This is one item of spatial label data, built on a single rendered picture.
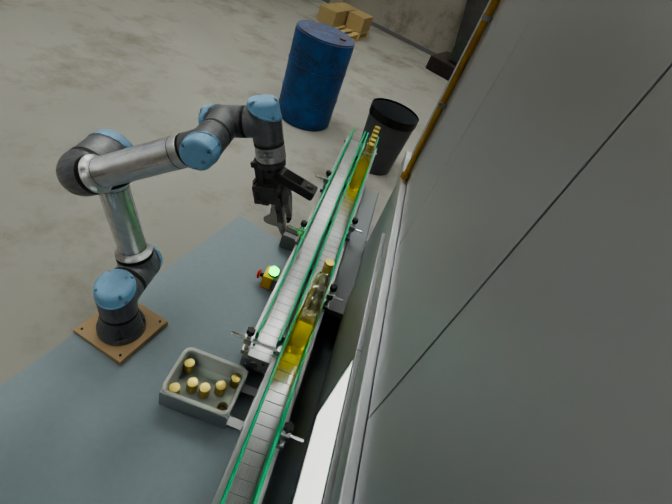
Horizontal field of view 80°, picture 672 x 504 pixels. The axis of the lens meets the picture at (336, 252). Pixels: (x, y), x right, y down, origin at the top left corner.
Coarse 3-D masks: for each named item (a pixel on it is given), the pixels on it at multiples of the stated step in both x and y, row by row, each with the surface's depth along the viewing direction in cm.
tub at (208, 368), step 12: (192, 348) 133; (180, 360) 129; (204, 360) 134; (216, 360) 133; (180, 372) 132; (192, 372) 134; (204, 372) 136; (216, 372) 137; (228, 372) 136; (240, 372) 134; (168, 384) 124; (180, 384) 130; (228, 384) 135; (240, 384) 129; (180, 396) 121; (192, 396) 129; (216, 396) 131; (228, 396) 133; (204, 408) 121; (228, 408) 123
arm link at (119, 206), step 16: (80, 144) 102; (96, 144) 103; (112, 144) 106; (128, 144) 111; (112, 192) 112; (128, 192) 116; (112, 208) 116; (128, 208) 118; (112, 224) 120; (128, 224) 121; (128, 240) 124; (144, 240) 130; (128, 256) 128; (144, 256) 130; (160, 256) 140; (144, 272) 132
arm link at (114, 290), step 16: (112, 272) 125; (128, 272) 126; (96, 288) 121; (112, 288) 122; (128, 288) 123; (144, 288) 133; (96, 304) 124; (112, 304) 121; (128, 304) 125; (112, 320) 126
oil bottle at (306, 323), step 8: (304, 312) 126; (304, 320) 126; (312, 320) 125; (296, 328) 129; (304, 328) 128; (312, 328) 127; (296, 336) 132; (304, 336) 131; (288, 344) 136; (296, 344) 134; (304, 344) 133; (296, 352) 137
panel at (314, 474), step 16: (336, 400) 95; (320, 416) 108; (336, 416) 88; (320, 432) 99; (336, 432) 81; (320, 448) 91; (304, 464) 103; (320, 464) 84; (304, 480) 95; (320, 480) 79; (304, 496) 87; (320, 496) 74
